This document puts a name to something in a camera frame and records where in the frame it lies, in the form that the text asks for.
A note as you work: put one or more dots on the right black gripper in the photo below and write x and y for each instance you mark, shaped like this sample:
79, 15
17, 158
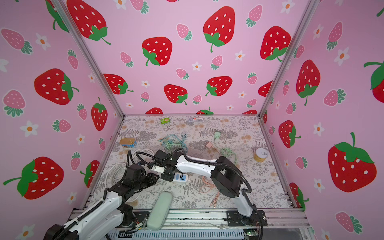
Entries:
167, 177

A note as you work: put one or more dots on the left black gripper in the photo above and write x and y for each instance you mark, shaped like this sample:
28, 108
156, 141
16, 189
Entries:
153, 179

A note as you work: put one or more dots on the pink charger plug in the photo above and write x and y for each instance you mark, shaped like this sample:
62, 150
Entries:
209, 145

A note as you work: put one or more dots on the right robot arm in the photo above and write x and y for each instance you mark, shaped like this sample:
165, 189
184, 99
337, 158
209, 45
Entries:
226, 177

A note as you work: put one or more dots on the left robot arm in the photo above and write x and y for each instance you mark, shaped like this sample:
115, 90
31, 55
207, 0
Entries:
110, 211

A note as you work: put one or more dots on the white blue power strip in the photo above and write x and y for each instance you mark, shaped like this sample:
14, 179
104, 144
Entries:
180, 178

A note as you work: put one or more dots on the pale green oblong case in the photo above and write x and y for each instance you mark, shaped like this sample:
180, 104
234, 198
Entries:
159, 212

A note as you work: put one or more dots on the green snack packet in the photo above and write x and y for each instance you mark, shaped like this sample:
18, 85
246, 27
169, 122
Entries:
165, 120

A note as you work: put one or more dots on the small clear packet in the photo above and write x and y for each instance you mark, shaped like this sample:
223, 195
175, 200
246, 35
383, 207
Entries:
195, 119

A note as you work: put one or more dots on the yellow tape roll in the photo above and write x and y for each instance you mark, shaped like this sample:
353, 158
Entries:
260, 155

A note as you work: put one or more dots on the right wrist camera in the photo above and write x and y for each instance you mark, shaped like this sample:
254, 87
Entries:
158, 169

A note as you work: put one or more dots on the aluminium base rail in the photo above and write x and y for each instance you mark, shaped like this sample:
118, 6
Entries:
195, 224

